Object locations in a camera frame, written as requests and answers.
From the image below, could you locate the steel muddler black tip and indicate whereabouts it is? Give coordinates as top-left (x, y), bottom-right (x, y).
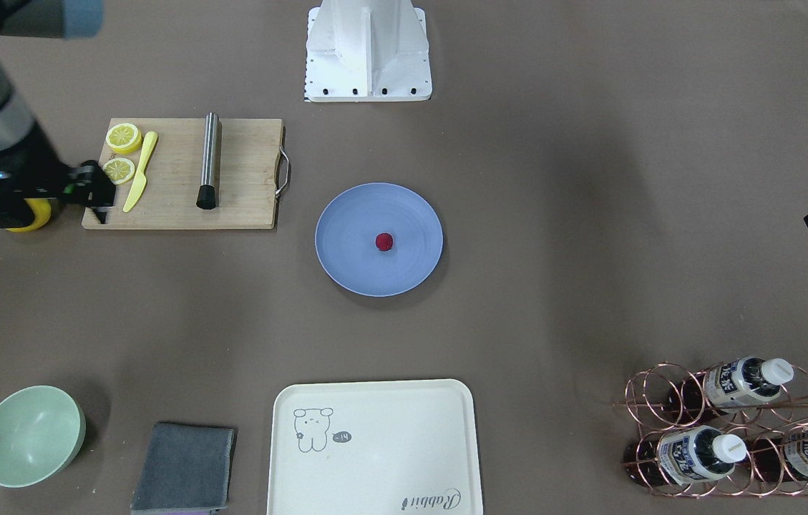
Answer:
top-left (195, 112), bottom-right (223, 210)

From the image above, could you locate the copper wire bottle rack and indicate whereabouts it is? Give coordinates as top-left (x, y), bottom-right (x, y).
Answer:
top-left (620, 356), bottom-right (808, 498)

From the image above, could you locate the lemon half upper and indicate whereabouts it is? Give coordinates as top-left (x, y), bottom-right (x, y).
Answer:
top-left (104, 122), bottom-right (143, 155)

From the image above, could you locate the lemon half lower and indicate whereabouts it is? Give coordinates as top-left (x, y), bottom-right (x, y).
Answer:
top-left (103, 157), bottom-right (137, 186)

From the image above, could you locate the lemon half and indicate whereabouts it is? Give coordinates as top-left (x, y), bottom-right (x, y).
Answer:
top-left (104, 122), bottom-right (143, 155)
top-left (103, 157), bottom-right (137, 186)

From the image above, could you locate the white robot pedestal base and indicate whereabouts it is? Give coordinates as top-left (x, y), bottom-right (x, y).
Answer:
top-left (303, 1), bottom-right (433, 102)

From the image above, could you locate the blue plate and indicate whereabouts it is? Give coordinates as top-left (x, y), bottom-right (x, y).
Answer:
top-left (314, 182), bottom-right (445, 298)

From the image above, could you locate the red strawberry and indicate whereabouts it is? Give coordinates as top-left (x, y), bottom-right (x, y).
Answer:
top-left (374, 232), bottom-right (394, 253)

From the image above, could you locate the grey folded cloth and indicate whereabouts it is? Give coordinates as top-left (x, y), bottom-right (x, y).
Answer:
top-left (131, 421), bottom-right (235, 514)

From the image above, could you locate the wooden cutting board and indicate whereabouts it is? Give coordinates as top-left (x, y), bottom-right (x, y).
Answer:
top-left (81, 117), bottom-right (287, 230)

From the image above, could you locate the tea bottle white cap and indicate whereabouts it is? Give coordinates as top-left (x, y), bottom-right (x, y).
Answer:
top-left (664, 356), bottom-right (795, 424)

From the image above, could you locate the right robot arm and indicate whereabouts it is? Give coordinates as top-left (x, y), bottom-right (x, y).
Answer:
top-left (0, 1), bottom-right (117, 232)

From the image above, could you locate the mint green bowl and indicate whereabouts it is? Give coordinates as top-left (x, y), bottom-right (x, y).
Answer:
top-left (0, 385), bottom-right (86, 489)

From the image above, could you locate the cream rabbit tray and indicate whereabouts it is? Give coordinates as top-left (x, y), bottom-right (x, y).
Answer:
top-left (267, 378), bottom-right (485, 514)

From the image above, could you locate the yellow plastic knife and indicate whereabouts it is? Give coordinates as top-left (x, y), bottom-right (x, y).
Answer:
top-left (122, 131), bottom-right (159, 212)

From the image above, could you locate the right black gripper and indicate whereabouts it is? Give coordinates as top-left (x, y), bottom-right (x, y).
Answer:
top-left (0, 126), bottom-right (117, 229)

